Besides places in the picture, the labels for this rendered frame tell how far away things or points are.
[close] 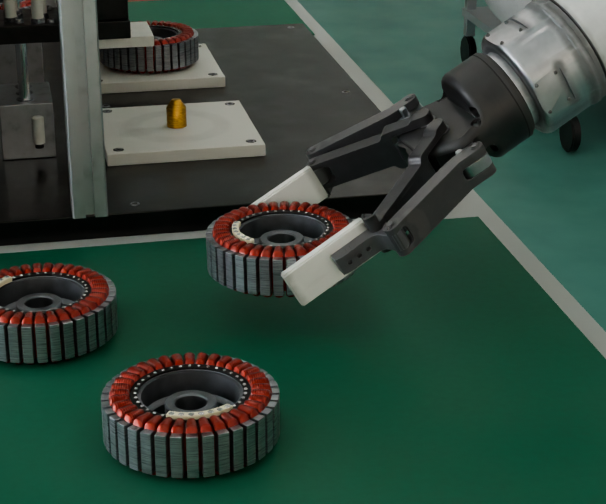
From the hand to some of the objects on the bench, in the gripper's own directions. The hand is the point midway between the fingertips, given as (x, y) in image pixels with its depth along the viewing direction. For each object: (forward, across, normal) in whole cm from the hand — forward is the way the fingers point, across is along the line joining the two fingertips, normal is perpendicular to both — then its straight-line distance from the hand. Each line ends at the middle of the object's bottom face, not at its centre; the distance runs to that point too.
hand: (287, 244), depth 108 cm
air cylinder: (+12, -64, -2) cm, 65 cm away
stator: (+19, -2, -5) cm, 19 cm away
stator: (-2, -63, +4) cm, 63 cm away
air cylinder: (+14, -40, -4) cm, 42 cm away
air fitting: (+13, -36, -5) cm, 38 cm away
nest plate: (-1, -63, +5) cm, 63 cm away
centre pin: (+1, -38, +2) cm, 39 cm away
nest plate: (+1, -38, +4) cm, 39 cm away
